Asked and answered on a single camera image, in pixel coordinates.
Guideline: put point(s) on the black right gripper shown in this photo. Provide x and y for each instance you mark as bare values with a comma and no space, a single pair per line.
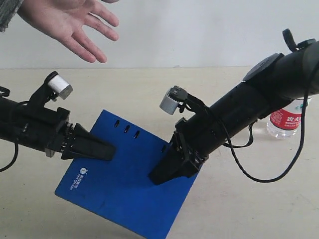
204,135

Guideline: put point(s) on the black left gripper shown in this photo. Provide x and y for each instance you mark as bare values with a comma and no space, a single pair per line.
49,131

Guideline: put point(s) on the blue ring binder notebook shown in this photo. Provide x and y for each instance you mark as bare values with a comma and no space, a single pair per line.
120,190

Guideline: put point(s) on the clear water bottle red label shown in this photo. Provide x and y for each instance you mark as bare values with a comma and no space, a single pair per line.
285,122

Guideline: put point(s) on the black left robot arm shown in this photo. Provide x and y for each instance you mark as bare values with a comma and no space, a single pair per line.
7,108

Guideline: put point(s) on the grey knit sleeve forearm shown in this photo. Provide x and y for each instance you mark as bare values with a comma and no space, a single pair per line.
8,10

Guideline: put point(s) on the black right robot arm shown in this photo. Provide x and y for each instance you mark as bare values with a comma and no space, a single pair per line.
269,86

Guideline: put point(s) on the open bare human hand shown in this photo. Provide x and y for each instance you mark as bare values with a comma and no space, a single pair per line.
63,21

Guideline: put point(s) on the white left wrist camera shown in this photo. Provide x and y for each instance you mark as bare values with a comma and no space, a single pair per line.
58,85

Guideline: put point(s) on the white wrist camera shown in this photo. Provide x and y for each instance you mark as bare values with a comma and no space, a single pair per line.
172,98
58,85

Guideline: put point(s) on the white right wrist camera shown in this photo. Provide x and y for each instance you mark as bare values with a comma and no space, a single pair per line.
172,98

